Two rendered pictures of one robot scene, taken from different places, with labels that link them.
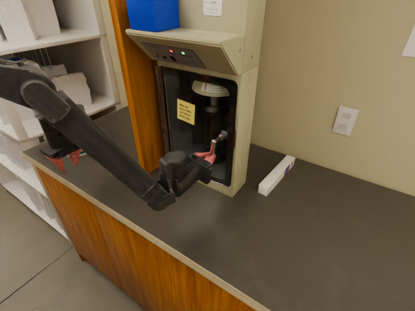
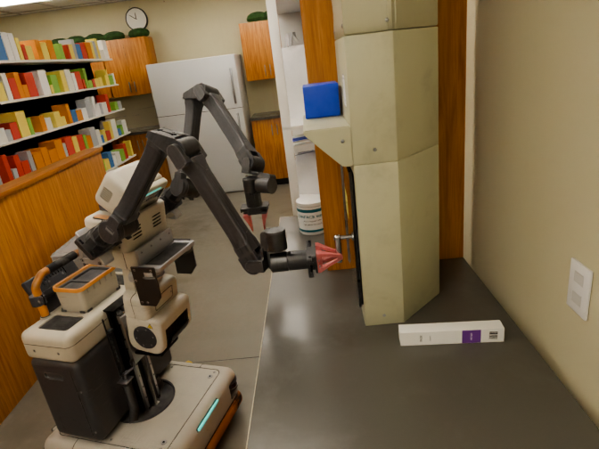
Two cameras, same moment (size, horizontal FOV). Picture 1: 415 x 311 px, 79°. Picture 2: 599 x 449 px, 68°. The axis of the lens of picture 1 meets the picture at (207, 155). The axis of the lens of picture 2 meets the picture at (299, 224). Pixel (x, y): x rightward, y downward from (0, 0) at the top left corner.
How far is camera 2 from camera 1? 0.95 m
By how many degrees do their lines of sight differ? 53
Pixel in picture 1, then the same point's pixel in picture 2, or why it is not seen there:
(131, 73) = (319, 154)
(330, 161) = (571, 366)
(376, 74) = not seen: outside the picture
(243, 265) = (284, 371)
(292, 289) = (287, 412)
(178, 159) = (272, 232)
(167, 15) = (322, 104)
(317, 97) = (553, 234)
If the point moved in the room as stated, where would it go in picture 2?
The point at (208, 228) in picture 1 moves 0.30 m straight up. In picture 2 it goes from (305, 332) to (292, 237)
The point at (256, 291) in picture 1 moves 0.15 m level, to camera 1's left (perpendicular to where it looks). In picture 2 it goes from (264, 390) to (237, 360)
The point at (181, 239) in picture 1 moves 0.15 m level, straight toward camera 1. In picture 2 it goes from (277, 326) to (236, 351)
